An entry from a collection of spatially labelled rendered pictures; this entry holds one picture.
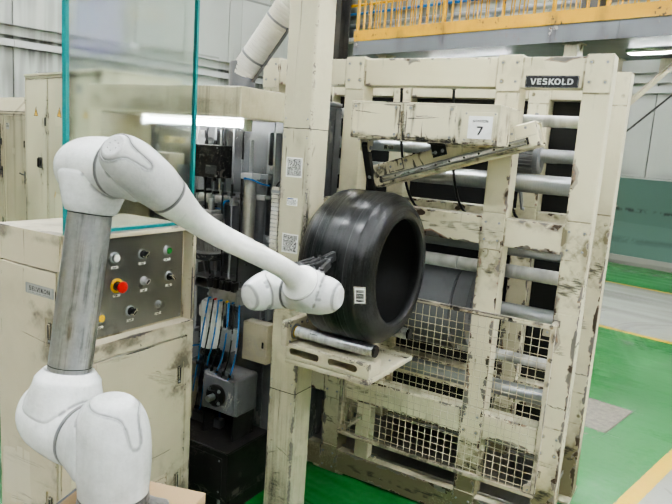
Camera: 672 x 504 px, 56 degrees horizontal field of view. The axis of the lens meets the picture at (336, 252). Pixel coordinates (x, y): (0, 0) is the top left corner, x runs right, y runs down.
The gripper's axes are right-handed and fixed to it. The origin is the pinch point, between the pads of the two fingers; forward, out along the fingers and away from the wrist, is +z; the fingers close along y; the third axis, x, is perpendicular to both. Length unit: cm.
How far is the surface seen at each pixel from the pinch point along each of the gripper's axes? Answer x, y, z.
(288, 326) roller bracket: 32.0, 22.7, 7.0
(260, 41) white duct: -70, 73, 62
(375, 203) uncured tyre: -15.0, -6.1, 20.9
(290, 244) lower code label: 5.3, 31.2, 21.7
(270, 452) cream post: 91, 35, 9
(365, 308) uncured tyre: 17.5, -10.6, 5.7
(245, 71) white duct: -58, 81, 61
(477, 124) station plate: -40, -29, 55
